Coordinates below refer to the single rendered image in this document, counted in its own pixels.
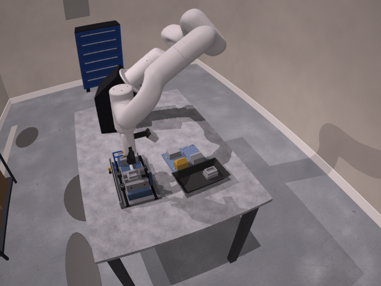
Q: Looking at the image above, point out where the yellow-orange rectangular block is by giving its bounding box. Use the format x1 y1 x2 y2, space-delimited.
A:
174 157 188 171

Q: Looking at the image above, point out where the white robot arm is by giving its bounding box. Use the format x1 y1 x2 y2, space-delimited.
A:
109 9 226 132

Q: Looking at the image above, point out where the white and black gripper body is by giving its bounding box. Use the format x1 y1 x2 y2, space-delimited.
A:
117 128 136 156

